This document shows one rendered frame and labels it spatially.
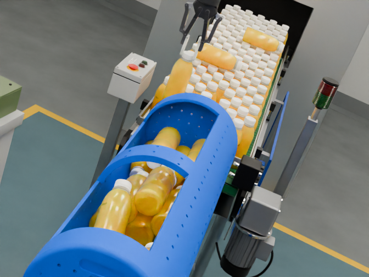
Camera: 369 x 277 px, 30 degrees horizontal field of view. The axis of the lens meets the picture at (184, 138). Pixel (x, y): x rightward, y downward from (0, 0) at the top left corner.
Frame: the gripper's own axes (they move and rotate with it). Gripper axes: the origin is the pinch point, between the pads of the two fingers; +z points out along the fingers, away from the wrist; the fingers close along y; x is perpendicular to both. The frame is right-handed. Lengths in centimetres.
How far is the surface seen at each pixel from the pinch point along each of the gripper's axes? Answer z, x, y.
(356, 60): 77, 386, 98
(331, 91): 1, 18, 50
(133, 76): 14.3, -7.4, -14.1
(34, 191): 124, 69, -57
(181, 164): 1, -80, 16
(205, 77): 15.4, 22.3, 6.3
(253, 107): 15.0, 10.6, 27.2
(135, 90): 18.8, -7.3, -11.8
